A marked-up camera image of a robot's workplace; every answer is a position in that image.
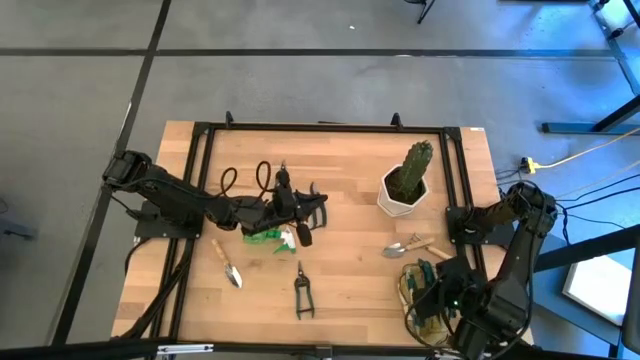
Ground yellow power plug with cable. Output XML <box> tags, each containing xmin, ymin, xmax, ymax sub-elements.
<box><xmin>519</xmin><ymin>130</ymin><xmax>640</xmax><ymax>175</ymax></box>

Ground metal truss rail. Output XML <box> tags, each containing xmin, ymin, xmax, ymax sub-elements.
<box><xmin>587</xmin><ymin>0</ymin><xmax>640</xmax><ymax>96</ymax></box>

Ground black rig crossbar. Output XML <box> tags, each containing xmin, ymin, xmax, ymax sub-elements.
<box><xmin>0</xmin><ymin>337</ymin><xmax>640</xmax><ymax>360</ymax></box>

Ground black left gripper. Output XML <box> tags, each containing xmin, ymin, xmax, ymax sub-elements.
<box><xmin>239</xmin><ymin>168</ymin><xmax>329</xmax><ymax>249</ymax></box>

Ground green handled garden snips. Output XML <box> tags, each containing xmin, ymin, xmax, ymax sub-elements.
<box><xmin>293</xmin><ymin>260</ymin><xmax>316</xmax><ymax>321</ymax></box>

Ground black metal table frame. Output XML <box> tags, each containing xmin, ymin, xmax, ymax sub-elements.
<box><xmin>117</xmin><ymin>110</ymin><xmax>536</xmax><ymax>351</ymax></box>

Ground metal scoop with wooden handle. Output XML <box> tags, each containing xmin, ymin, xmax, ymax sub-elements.
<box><xmin>381</xmin><ymin>236</ymin><xmax>437</xmax><ymax>259</ymax></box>

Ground tan green gardening bag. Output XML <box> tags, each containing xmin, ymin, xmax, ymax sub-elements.
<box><xmin>398</xmin><ymin>259</ymin><xmax>464</xmax><ymax>349</ymax></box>

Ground white hexagonal plant pot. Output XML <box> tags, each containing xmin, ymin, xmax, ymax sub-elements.
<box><xmin>376</xmin><ymin>163</ymin><xmax>430</xmax><ymax>219</ymax></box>

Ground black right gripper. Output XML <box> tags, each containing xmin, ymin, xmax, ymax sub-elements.
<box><xmin>414</xmin><ymin>255</ymin><xmax>485</xmax><ymax>326</ymax></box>

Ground green plastic spray bottle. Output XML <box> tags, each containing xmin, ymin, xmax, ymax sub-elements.
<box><xmin>242</xmin><ymin>227</ymin><xmax>298</xmax><ymax>256</ymax></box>

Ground pointed trowel with wooden handle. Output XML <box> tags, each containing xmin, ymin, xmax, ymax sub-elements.
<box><xmin>210</xmin><ymin>237</ymin><xmax>245</xmax><ymax>290</ymax></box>

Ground black stand leg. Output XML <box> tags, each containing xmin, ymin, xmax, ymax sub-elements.
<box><xmin>403</xmin><ymin>0</ymin><xmax>437</xmax><ymax>25</ymax></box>

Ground white floor panel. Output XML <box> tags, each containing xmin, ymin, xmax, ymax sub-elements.
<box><xmin>561</xmin><ymin>253</ymin><xmax>635</xmax><ymax>327</ymax></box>

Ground green cactus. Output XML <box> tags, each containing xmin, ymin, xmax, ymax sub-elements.
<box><xmin>397</xmin><ymin>138</ymin><xmax>435</xmax><ymax>201</ymax></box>

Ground dark diagonal metal beam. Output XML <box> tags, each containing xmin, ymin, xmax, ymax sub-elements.
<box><xmin>529</xmin><ymin>225</ymin><xmax>640</xmax><ymax>277</ymax></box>

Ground silver metal bracket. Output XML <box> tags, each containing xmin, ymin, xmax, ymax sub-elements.
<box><xmin>155</xmin><ymin>343</ymin><xmax>215</xmax><ymax>357</ymax></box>

